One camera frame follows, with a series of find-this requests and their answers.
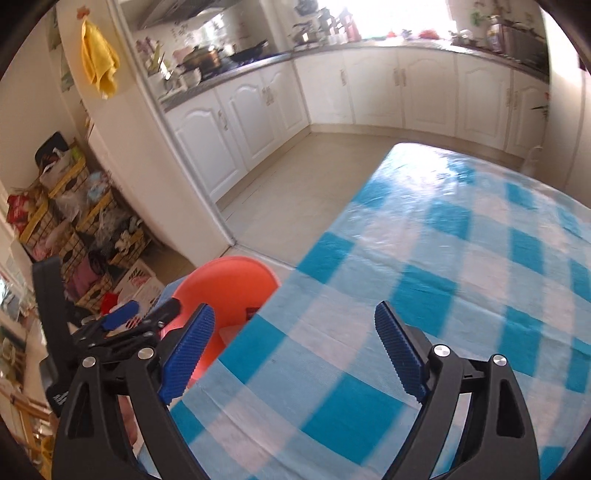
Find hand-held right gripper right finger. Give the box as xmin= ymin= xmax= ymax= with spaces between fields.
xmin=375 ymin=301 xmax=541 ymax=480

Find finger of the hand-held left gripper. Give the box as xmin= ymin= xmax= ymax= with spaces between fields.
xmin=108 ymin=298 xmax=182 ymax=343
xmin=74 ymin=300 xmax=141 ymax=341

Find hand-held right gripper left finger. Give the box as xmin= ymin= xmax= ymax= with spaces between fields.
xmin=51 ymin=304 xmax=216 ymax=480

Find blue white checkered tablecloth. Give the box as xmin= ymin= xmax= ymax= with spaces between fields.
xmin=139 ymin=143 xmax=591 ymax=480

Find storage rack with baskets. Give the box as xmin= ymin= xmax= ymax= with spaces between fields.
xmin=7 ymin=134 xmax=160 ymax=315

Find light wooden furniture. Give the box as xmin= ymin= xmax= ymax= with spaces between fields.
xmin=0 ymin=392 xmax=58 ymax=467

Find black bag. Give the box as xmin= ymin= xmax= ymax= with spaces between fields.
xmin=34 ymin=132 xmax=70 ymax=168

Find copper cooking pot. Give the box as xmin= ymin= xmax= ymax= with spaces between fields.
xmin=181 ymin=45 xmax=223 ymax=75

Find yellow hanging cloth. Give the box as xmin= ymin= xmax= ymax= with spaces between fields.
xmin=81 ymin=21 xmax=120 ymax=99

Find white kitchen cabinets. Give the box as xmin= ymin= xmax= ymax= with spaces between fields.
xmin=159 ymin=46 xmax=552 ymax=204

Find black wok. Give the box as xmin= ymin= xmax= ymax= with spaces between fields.
xmin=228 ymin=41 xmax=271 ymax=64

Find cream refrigerator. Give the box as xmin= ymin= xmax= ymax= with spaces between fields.
xmin=542 ymin=14 xmax=591 ymax=208

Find steel range hood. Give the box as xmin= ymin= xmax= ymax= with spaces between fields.
xmin=134 ymin=0 xmax=241 ymax=31

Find steel kettle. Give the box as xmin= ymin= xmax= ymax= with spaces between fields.
xmin=291 ymin=25 xmax=320 ymax=45

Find grey kitchen countertop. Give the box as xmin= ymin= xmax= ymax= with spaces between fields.
xmin=159 ymin=37 xmax=552 ymax=114

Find red thermos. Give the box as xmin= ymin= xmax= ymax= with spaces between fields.
xmin=344 ymin=9 xmax=363 ymax=41

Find steel microwave oven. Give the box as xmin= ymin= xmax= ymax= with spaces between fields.
xmin=489 ymin=23 xmax=551 ymax=71

